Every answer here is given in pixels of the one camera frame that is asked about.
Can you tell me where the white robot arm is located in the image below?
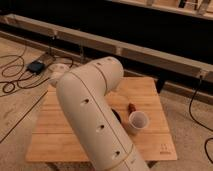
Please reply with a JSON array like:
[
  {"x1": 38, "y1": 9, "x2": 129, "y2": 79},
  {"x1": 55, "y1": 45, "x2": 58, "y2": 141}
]
[{"x1": 50, "y1": 57, "x2": 149, "y2": 171}]

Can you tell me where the long wooden beam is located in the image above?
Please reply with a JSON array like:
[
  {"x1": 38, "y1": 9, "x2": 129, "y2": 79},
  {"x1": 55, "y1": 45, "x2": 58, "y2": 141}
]
[{"x1": 0, "y1": 14, "x2": 213, "y2": 83}]

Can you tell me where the black cable on left floor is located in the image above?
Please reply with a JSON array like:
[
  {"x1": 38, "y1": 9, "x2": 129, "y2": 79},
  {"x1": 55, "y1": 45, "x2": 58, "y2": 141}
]
[{"x1": 0, "y1": 44, "x2": 75, "y2": 144}]

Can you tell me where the wooden table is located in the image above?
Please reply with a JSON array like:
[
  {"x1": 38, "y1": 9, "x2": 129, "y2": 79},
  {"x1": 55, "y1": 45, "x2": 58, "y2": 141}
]
[{"x1": 26, "y1": 77, "x2": 177, "y2": 164}]

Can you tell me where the blue power box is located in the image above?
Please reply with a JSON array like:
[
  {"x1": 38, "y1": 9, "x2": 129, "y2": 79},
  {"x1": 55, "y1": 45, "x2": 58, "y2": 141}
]
[{"x1": 27, "y1": 61, "x2": 45, "y2": 75}]

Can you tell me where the clear plastic cup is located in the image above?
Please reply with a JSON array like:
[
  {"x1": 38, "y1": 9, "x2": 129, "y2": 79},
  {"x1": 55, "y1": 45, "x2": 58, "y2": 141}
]
[{"x1": 128, "y1": 111, "x2": 149, "y2": 134}]

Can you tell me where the black cable on right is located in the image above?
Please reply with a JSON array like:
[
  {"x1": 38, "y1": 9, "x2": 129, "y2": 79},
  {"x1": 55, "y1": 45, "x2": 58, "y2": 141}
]
[{"x1": 188, "y1": 75, "x2": 213, "y2": 164}]

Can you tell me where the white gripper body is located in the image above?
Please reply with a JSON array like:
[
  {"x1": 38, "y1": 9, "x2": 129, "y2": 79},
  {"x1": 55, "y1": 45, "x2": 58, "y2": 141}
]
[{"x1": 49, "y1": 63, "x2": 69, "y2": 87}]

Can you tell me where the black bowl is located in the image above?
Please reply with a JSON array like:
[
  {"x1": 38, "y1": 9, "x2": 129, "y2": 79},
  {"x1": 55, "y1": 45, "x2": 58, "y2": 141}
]
[{"x1": 112, "y1": 109, "x2": 121, "y2": 123}]

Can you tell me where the small brown object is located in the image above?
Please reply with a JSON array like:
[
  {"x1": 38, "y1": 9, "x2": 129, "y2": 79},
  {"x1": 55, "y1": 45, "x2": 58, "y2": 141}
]
[{"x1": 128, "y1": 103, "x2": 136, "y2": 113}]

